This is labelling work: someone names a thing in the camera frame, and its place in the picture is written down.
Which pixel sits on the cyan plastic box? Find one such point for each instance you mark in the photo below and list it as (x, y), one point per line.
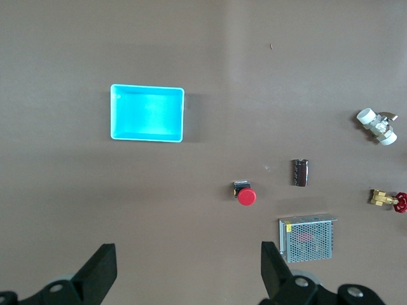
(147, 114)

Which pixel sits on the red mushroom push button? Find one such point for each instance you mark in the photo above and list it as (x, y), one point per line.
(247, 197)

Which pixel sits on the white plastic ball valve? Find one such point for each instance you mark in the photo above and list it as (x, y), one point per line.
(376, 125)

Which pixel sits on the brass valve red handwheel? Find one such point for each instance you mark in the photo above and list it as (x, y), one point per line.
(381, 198)

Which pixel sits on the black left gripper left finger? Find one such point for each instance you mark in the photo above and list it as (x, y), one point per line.
(92, 276)

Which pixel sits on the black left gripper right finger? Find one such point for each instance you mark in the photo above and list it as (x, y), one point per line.
(280, 286)

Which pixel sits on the dark cylindrical capacitor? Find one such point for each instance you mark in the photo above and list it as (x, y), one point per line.
(300, 172)

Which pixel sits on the metal mesh power supply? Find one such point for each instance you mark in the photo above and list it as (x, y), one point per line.
(306, 241)

